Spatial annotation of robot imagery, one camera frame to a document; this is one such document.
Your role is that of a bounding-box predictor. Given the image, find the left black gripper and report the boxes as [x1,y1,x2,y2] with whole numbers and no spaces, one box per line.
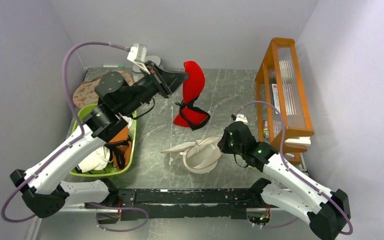
[120,60,190,116]

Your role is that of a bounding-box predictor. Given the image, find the red bra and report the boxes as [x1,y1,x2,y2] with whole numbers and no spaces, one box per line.
[173,61,211,131]

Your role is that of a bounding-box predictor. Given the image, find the beige mesh laundry bag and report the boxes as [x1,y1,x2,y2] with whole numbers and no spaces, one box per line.
[161,135,222,174]

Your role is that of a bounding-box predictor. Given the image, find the orange bra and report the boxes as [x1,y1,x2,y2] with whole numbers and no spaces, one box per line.
[105,126,133,171]

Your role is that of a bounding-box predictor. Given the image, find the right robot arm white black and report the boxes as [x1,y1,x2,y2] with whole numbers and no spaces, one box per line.
[217,121,351,240]

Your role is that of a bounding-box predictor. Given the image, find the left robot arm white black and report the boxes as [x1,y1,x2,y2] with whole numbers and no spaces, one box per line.
[10,61,190,218]

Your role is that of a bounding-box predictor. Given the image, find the white mesh laundry bag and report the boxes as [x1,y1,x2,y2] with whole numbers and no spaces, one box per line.
[132,55,162,74]

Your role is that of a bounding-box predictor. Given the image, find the orange wooden rack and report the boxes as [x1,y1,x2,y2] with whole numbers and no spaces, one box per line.
[255,37,315,165]

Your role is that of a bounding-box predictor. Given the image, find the green white marker pen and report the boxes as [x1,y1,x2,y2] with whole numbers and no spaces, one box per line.
[102,64,125,68]

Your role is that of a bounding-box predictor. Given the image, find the floral patterned fabric pad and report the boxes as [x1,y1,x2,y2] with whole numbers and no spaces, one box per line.
[72,70,135,110]

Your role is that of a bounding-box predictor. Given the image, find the green plastic basin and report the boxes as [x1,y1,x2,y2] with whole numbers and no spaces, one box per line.
[69,116,136,178]

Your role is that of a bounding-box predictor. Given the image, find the white bras in basin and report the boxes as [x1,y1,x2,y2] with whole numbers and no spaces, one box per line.
[75,117,133,173]

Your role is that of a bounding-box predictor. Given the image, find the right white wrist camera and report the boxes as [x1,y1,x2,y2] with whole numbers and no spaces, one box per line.
[231,113,248,125]

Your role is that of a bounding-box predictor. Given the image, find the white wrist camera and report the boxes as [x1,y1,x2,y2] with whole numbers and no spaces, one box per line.
[127,43,149,73]
[231,113,248,125]

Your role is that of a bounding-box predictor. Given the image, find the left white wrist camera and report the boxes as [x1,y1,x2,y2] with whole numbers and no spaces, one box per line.
[127,43,149,73]

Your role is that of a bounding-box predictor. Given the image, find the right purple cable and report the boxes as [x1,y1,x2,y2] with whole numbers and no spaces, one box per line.
[231,100,354,237]

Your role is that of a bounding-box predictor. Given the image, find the purple cable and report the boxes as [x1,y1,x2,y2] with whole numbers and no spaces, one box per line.
[1,41,150,232]
[231,100,354,237]

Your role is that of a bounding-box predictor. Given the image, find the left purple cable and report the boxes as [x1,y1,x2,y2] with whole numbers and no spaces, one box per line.
[1,41,150,232]

